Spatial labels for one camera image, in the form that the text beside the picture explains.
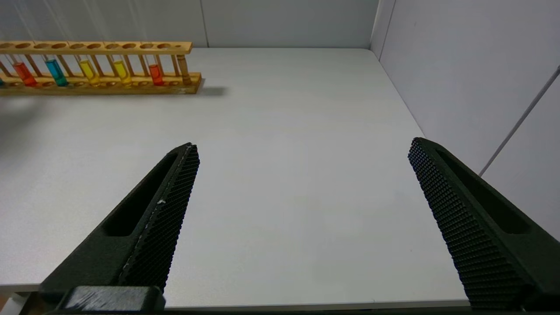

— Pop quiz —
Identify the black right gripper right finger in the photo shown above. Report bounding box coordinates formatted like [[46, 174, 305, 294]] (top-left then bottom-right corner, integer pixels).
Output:
[[408, 137, 560, 310]]

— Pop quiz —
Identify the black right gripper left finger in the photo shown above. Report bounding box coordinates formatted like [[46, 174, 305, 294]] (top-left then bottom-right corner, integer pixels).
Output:
[[38, 142, 201, 311]]

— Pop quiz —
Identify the red liquid test tube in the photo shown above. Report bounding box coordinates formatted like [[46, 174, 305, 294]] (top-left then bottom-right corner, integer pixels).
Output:
[[142, 47, 165, 87], [8, 49, 38, 88]]

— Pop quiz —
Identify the wooden test tube rack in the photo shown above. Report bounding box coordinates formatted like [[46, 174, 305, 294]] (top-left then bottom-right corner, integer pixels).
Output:
[[0, 41, 203, 96]]

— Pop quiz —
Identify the yellow liquid test tube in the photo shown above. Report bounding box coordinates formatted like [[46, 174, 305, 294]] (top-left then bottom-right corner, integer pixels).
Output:
[[107, 48, 133, 86], [73, 48, 101, 86]]

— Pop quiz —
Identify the teal liquid test tube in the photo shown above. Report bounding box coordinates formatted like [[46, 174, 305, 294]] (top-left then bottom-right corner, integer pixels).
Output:
[[40, 49, 69, 87]]

